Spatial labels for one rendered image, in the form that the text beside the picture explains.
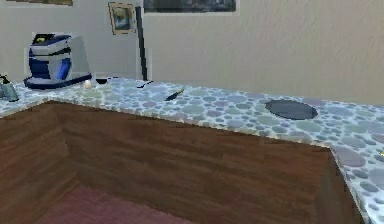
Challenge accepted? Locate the black knife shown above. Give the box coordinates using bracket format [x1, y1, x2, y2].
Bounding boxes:
[164, 88, 185, 102]

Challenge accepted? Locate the black floor lamp pole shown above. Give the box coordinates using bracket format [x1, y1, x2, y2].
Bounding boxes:
[134, 5, 149, 82]

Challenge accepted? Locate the brown counter with pebble top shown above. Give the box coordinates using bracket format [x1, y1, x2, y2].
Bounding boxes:
[0, 77, 384, 224]

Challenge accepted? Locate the blue and grey coffee machine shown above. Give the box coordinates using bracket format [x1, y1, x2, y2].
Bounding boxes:
[23, 32, 93, 90]

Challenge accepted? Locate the grey green kettle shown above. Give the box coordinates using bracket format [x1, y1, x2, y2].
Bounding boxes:
[0, 73, 20, 103]

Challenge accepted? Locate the white framed dark picture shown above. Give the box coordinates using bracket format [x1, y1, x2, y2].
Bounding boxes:
[4, 0, 74, 8]

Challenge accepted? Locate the dark grey plate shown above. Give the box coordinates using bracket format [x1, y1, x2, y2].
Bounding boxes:
[265, 99, 319, 121]

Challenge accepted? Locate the white framed window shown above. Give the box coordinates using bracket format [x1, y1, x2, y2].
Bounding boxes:
[142, 0, 240, 16]

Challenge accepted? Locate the gold framed picture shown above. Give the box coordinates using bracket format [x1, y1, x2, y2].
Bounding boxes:
[108, 1, 138, 36]

